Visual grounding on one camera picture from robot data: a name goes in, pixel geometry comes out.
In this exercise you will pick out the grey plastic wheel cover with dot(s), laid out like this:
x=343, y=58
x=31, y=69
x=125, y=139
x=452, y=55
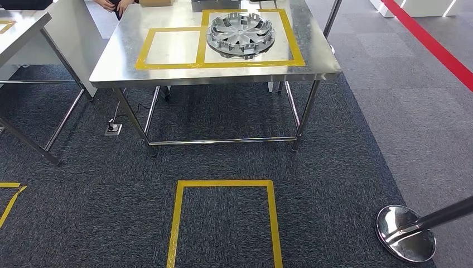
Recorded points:
x=240, y=35

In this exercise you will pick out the stainless steel workbench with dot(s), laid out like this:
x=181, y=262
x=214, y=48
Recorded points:
x=122, y=70

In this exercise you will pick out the yellow floor tape outline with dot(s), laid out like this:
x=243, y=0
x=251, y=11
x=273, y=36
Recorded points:
x=225, y=183
x=9, y=185

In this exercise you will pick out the floor power socket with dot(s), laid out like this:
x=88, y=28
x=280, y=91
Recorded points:
x=112, y=130

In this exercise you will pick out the brown cardboard box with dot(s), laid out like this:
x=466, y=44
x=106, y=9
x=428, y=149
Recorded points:
x=155, y=3

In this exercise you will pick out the person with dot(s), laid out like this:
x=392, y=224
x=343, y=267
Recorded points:
x=111, y=4

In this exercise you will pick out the white cabinet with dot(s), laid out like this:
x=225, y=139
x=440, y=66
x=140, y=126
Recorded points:
x=77, y=44

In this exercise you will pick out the white display plinth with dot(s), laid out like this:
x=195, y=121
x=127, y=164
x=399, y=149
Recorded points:
x=378, y=9
x=428, y=9

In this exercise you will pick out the red barrier belt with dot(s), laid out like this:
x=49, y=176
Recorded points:
x=436, y=48

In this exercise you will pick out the steel side table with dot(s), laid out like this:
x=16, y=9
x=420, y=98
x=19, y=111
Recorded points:
x=22, y=33

